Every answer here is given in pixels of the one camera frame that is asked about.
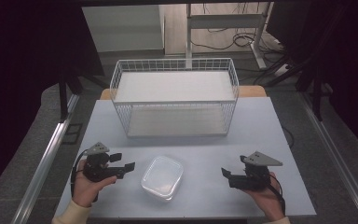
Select wooden table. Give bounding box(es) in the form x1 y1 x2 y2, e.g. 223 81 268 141
99 85 268 101

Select black floor cables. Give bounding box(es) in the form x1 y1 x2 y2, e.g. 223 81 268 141
189 3 288 87

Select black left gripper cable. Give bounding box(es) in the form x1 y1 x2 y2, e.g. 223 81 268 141
70 149 100 203

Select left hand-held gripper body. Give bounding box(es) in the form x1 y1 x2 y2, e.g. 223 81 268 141
83 142 127 183

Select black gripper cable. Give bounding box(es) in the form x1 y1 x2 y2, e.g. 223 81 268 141
70 149 100 203
266 173 287 217

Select white power strip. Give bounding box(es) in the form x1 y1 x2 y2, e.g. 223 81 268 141
273 63 292 77

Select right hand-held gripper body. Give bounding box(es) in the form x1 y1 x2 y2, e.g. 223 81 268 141
228 150 284 191

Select white metal desk frame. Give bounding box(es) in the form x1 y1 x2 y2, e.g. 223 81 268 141
185 2 275 70

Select clear plastic lidded container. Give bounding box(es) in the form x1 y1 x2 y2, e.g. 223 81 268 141
140 155 185 202

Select person's left hand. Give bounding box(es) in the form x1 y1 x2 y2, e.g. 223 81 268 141
71 160 118 208

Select white wire shelf rack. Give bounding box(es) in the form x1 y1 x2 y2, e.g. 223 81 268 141
109 57 241 138

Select black metal stand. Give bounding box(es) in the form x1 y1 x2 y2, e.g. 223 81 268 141
262 55 334 122
57 71 110 123

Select black cable beside table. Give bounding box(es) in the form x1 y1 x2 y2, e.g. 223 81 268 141
281 125 296 149

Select black floor frame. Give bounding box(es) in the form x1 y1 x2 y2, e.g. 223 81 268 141
61 122 84 146

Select person's right hand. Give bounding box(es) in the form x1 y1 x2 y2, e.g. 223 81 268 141
241 172 286 222

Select black curtain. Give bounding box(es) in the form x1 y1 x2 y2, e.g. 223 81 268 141
265 0 358 162
0 0 106 203

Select pale blue table mat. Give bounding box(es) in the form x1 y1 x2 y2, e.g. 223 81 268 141
55 96 318 219

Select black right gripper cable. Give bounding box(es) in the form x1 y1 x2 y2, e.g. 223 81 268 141
266 173 287 217

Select grey panel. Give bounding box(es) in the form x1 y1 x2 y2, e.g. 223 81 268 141
81 4 165 54

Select aluminium rail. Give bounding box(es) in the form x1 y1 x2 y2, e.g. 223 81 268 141
10 92 81 224
297 91 358 224

